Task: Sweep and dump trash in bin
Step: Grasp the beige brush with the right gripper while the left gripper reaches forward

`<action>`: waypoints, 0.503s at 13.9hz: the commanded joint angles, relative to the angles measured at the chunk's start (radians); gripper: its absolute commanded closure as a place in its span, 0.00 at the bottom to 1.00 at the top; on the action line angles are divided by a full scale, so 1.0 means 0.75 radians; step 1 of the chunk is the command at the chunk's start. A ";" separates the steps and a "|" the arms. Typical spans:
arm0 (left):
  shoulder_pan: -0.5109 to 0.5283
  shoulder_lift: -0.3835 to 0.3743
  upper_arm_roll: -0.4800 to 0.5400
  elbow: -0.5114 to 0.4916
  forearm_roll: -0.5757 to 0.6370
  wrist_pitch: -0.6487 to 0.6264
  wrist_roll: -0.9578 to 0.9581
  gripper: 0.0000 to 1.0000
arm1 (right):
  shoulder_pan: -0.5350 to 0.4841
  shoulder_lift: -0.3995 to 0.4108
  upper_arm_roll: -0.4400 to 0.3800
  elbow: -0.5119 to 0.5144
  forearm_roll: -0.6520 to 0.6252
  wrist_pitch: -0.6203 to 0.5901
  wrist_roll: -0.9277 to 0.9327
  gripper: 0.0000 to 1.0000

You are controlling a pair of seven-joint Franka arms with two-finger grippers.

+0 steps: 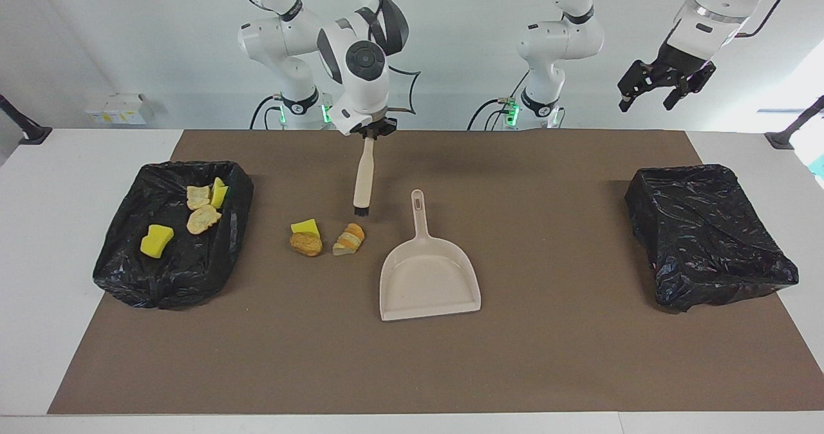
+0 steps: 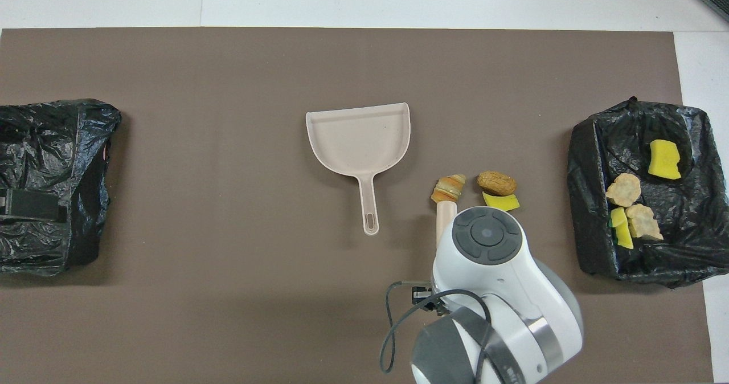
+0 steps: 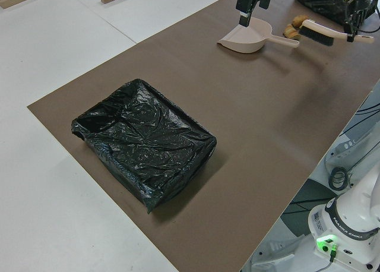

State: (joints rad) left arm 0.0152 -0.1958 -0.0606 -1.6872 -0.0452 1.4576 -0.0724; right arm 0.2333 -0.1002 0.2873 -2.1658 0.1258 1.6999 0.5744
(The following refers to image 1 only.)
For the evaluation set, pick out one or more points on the brown toy bread roll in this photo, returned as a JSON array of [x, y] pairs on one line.
[[306, 244]]

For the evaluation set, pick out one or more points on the brown table mat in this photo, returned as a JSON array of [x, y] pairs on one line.
[[412, 369]]

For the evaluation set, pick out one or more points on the white wall socket box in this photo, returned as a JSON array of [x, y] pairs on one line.
[[119, 109]]

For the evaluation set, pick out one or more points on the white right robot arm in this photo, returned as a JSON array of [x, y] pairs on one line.
[[364, 93]]

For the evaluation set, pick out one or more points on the notched yellow sponge piece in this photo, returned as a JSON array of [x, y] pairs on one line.
[[220, 194]]

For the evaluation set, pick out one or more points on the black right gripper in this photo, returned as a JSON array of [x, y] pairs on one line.
[[376, 126]]

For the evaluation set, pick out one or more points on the striped toy croissant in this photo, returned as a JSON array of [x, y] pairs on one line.
[[349, 239]]

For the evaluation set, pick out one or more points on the yellow sponge wedge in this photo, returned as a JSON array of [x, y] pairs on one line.
[[306, 226]]

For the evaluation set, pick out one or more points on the black stand leg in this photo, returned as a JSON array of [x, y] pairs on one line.
[[29, 131], [788, 134]]

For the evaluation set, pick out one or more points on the beige trash piece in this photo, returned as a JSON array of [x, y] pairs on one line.
[[203, 219], [198, 197]]

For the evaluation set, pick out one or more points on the black bag lined bin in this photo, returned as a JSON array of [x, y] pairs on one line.
[[708, 241], [174, 273]]

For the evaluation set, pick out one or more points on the beige hand brush black bristles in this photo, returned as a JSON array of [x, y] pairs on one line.
[[364, 176]]

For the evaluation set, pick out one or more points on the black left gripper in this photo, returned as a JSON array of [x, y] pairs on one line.
[[679, 64]]

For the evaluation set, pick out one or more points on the beige plastic dustpan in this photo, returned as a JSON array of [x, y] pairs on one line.
[[428, 286]]

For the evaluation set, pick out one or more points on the yellow sponge chunk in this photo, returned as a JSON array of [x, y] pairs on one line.
[[157, 241]]

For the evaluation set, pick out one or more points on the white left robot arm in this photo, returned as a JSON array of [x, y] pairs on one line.
[[560, 41]]

